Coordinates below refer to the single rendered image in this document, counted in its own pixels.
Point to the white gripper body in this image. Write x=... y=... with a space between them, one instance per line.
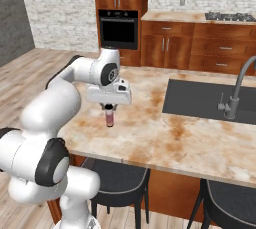
x=110 y=97

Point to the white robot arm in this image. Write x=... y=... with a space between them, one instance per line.
x=50 y=106

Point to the small pink bottle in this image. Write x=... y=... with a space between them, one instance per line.
x=109 y=117

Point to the dark grey sink basin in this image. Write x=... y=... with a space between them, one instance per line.
x=206 y=101

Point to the grey sink tap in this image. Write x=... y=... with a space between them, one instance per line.
x=233 y=99

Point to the black stool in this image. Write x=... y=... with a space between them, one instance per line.
x=116 y=181
x=226 y=204

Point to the brown base cupboard run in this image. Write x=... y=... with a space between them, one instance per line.
x=200 y=46

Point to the grey gas hob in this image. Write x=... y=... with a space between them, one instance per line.
x=230 y=16

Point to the black wall oven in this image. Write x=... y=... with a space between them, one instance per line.
x=118 y=29

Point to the grey wall socket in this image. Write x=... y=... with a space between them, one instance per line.
x=182 y=1

